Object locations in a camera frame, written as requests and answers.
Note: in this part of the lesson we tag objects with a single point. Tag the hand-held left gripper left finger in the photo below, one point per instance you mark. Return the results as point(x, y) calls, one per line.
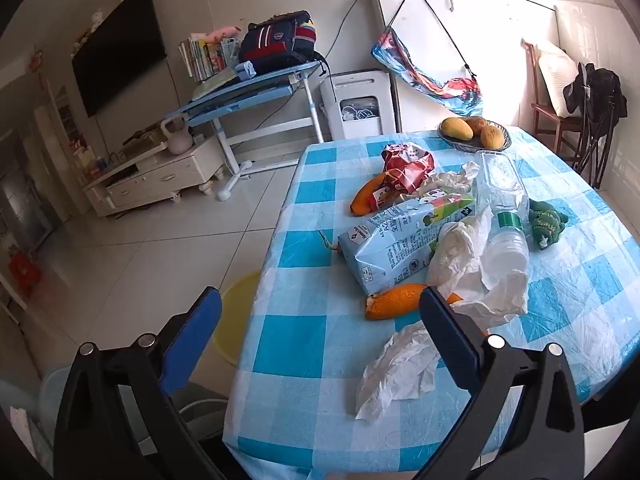
point(192, 340)

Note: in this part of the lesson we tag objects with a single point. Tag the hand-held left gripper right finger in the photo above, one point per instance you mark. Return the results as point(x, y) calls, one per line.
point(457, 350)

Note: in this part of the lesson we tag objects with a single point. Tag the yellow plastic bin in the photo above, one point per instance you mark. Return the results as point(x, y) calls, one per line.
point(235, 320)

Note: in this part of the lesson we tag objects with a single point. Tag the white tissue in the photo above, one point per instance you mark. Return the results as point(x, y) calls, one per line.
point(395, 375)
point(450, 180)

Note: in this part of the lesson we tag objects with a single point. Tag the orange peel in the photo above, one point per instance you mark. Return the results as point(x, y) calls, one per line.
point(395, 302)

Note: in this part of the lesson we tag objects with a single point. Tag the large white paper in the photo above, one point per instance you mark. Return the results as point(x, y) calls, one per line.
point(480, 270)

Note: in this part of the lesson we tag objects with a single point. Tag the light blue milk carton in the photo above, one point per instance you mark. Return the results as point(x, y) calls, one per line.
point(390, 245)

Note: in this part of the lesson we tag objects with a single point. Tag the clear bottle green label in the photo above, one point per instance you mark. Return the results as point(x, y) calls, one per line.
point(509, 222)

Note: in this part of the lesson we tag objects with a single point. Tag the curved yellow fruit peel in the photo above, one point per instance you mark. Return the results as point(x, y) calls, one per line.
point(362, 200)

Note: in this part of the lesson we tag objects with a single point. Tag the clear plastic clamshell container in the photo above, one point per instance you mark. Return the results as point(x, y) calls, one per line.
point(500, 175)

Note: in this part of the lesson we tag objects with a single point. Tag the red snack bag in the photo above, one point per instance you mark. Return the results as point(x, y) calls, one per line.
point(405, 170)

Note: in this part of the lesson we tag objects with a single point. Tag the blue checkered tablecloth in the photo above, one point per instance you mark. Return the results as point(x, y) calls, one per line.
point(310, 335)

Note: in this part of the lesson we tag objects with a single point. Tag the light blue plastic stool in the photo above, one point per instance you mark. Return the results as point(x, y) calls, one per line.
point(50, 395)

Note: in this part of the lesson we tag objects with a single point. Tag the green plush toy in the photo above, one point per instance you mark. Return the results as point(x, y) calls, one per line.
point(545, 220)

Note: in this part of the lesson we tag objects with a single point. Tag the small brown twig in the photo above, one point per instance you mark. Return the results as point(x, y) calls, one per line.
point(330, 246)

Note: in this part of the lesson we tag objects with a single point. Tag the white television stand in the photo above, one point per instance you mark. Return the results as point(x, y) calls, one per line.
point(160, 175)

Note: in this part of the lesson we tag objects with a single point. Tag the red plastic stool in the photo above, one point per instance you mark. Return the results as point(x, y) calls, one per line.
point(25, 272)

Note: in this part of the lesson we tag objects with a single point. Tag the pink kettlebell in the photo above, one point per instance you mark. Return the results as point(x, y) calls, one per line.
point(179, 142)

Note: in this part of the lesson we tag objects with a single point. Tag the cardboard box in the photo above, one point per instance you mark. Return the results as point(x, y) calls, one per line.
point(142, 142)

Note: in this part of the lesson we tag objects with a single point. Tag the wooden chair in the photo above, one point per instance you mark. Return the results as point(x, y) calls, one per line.
point(542, 115)

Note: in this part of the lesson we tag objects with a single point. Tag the blue study desk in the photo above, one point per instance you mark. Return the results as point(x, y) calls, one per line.
point(240, 90)

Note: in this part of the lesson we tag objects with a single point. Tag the green open book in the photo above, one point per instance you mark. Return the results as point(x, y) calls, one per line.
point(215, 82)

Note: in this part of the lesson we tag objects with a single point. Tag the colourful hanging bag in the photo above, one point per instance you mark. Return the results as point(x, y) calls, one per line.
point(430, 80)

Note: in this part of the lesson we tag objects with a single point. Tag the light blue pencil sharpener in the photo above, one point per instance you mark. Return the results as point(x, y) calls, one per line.
point(245, 70)

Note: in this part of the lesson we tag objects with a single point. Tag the row of books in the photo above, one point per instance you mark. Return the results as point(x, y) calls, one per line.
point(205, 57)

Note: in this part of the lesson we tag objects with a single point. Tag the white air purifier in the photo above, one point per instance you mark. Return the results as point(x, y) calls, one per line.
point(355, 85)

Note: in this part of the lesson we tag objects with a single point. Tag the white pillow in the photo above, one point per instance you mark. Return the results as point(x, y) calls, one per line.
point(555, 75)

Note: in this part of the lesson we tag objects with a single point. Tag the black television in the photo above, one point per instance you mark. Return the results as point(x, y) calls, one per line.
point(115, 50)

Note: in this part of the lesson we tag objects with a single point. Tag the pink plush toy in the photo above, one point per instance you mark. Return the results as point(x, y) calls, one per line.
point(222, 34)

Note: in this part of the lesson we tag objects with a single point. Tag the navy red backpack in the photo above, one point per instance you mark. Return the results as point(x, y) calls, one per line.
point(277, 40)

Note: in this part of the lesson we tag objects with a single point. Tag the white cabinet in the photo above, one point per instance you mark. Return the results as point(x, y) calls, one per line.
point(490, 25)

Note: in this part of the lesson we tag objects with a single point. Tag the red wall ornament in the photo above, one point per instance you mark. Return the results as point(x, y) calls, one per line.
point(35, 60)

